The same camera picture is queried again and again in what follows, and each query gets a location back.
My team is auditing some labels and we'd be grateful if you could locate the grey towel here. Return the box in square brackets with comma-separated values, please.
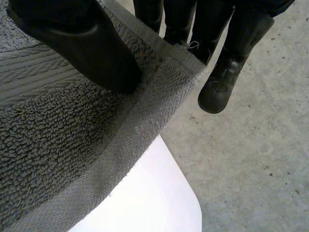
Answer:
[0, 0, 210, 232]

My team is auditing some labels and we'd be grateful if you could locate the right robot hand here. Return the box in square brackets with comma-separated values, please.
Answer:
[5, 0, 295, 115]

